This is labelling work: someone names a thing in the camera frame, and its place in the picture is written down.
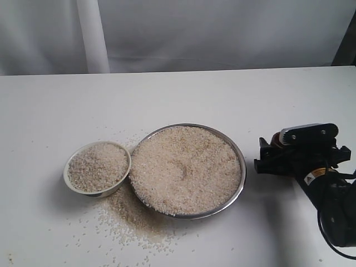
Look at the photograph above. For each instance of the white backdrop curtain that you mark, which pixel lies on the white backdrop curtain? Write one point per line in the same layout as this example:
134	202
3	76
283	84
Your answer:
71	37

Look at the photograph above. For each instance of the round steel tray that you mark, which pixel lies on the round steel tray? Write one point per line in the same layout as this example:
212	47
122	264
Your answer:
241	180

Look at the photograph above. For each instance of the cream ceramic bowl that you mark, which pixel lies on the cream ceramic bowl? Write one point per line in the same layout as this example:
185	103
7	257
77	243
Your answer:
98	194

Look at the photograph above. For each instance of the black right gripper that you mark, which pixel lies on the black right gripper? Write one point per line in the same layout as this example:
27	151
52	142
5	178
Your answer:
302	146

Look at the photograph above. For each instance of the spilled rice on table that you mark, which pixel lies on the spilled rice on table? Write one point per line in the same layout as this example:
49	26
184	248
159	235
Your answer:
118	230

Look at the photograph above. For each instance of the brown wooden cup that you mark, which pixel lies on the brown wooden cup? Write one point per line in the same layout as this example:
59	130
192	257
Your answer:
275	142

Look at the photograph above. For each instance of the rice in cream bowl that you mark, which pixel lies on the rice in cream bowl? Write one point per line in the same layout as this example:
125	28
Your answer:
98	167

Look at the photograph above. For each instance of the dark post at right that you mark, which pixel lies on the dark post at right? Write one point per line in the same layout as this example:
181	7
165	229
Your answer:
345	55

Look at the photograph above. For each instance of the rice in steel tray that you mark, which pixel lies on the rice in steel tray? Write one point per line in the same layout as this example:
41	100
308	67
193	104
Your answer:
186	169

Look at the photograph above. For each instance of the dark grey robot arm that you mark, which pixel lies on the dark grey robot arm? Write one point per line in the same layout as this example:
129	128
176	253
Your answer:
332	193

